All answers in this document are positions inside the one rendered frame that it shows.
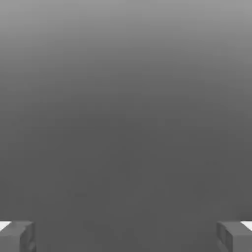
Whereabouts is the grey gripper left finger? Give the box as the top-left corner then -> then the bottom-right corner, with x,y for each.
0,220 -> 37,252

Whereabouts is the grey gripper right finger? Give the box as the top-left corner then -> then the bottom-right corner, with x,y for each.
216,220 -> 252,252

